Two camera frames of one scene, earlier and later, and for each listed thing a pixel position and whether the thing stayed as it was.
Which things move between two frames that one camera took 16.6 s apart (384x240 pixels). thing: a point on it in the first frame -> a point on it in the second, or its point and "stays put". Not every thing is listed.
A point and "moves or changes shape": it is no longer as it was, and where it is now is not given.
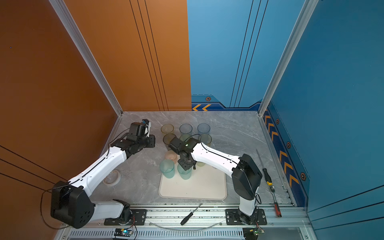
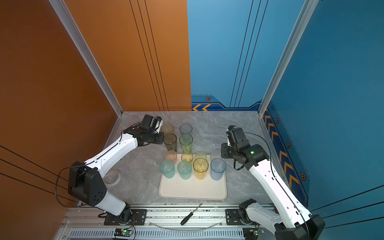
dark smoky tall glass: (168, 137) stays put
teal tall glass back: (185, 174) stays put
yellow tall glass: (205, 138) -> (200, 166)
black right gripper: (183, 165) -> (223, 150)
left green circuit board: (123, 232) stays put
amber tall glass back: (167, 128) stays put
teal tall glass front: (167, 167) stays put
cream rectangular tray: (204, 184) stays put
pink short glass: (171, 155) stays put
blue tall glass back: (203, 128) -> (217, 167)
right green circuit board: (250, 233) stays put
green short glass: (200, 164) moves or changes shape
